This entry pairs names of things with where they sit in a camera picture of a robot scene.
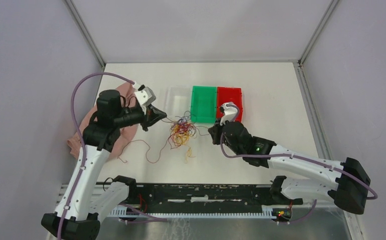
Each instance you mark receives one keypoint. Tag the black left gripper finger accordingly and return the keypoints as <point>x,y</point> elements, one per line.
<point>154,118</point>
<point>156,111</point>

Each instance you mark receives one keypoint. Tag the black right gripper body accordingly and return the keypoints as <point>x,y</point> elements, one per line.
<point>218,133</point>

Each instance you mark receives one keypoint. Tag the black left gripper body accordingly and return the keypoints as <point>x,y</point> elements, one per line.
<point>147,118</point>

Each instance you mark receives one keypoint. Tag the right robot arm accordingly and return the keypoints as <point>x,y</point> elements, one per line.
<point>344,183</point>

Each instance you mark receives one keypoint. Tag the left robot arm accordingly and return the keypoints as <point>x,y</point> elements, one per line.
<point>77,216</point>

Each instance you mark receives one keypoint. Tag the clear plastic bin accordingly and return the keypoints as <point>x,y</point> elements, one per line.
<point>177,101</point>

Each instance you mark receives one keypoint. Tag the green plastic bin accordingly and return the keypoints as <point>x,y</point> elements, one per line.
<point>203,104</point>

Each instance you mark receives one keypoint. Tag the pink cloth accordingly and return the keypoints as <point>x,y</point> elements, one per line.
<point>109,138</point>

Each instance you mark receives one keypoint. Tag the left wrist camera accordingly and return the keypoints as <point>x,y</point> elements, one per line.
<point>144,95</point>

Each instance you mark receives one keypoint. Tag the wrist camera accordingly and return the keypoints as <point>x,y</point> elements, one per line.
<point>144,95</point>
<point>230,112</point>

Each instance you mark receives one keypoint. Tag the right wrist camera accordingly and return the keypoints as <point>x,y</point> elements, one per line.
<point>230,112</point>

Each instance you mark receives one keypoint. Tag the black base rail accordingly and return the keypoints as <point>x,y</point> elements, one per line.
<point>176,198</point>

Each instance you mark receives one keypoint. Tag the white cable duct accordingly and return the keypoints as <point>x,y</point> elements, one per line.
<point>122,212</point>

